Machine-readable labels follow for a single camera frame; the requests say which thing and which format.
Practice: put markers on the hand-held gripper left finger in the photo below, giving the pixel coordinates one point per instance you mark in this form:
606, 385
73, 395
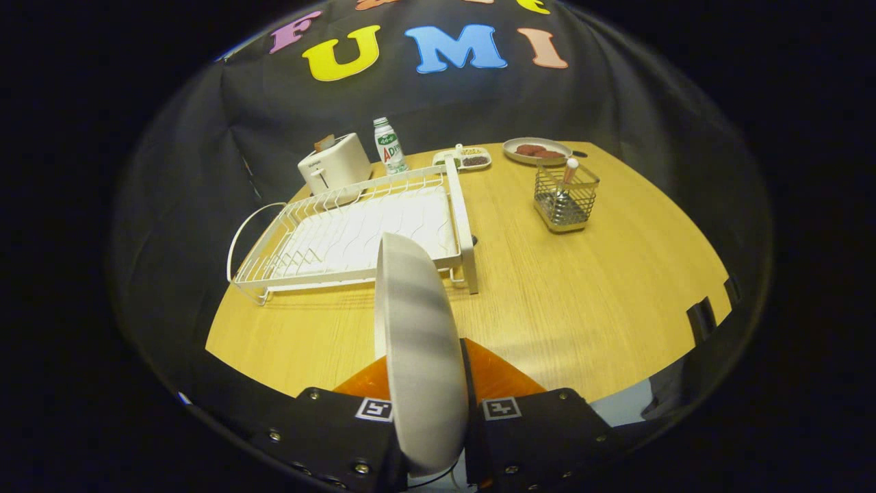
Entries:
335, 438

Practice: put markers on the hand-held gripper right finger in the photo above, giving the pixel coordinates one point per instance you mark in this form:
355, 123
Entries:
540, 438

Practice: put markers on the beige round plate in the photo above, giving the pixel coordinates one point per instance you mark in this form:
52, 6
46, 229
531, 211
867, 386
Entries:
421, 356

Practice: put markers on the beige plate holding meat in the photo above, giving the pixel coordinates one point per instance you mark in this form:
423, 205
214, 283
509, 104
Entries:
517, 157

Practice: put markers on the black clamp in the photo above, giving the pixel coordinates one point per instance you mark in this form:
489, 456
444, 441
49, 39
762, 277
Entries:
701, 320
732, 290

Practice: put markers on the white toaster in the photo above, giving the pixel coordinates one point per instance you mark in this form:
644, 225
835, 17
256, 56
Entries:
339, 164

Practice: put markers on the red meat piece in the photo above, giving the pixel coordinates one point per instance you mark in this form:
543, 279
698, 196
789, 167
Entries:
551, 154
529, 149

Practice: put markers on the white divided tray of beans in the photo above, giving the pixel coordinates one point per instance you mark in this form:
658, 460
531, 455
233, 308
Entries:
473, 161

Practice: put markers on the toast slice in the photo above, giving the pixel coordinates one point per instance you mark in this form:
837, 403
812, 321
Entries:
324, 142

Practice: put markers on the white bottle with green label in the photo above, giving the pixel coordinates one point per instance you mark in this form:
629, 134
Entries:
390, 147

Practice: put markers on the black backdrop cloth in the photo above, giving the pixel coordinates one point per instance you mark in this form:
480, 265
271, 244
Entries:
205, 171

